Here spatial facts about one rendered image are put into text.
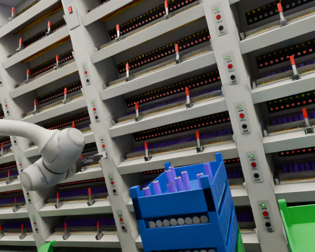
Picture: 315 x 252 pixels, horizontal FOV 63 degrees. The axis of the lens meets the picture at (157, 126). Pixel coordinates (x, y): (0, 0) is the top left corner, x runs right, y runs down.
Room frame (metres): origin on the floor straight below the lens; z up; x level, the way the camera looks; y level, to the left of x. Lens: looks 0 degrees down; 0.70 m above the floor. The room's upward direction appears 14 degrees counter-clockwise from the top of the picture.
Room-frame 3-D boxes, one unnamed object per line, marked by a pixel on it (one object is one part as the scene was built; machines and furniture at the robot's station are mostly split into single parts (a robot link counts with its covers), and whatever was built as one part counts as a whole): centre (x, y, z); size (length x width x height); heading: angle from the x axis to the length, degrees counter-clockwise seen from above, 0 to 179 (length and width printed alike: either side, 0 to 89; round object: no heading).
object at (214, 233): (0.75, -0.04, 0.44); 0.30 x 0.20 x 0.08; 160
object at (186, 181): (0.75, -0.04, 0.52); 0.02 x 0.02 x 0.06
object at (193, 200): (0.75, -0.04, 0.52); 0.30 x 0.20 x 0.08; 160
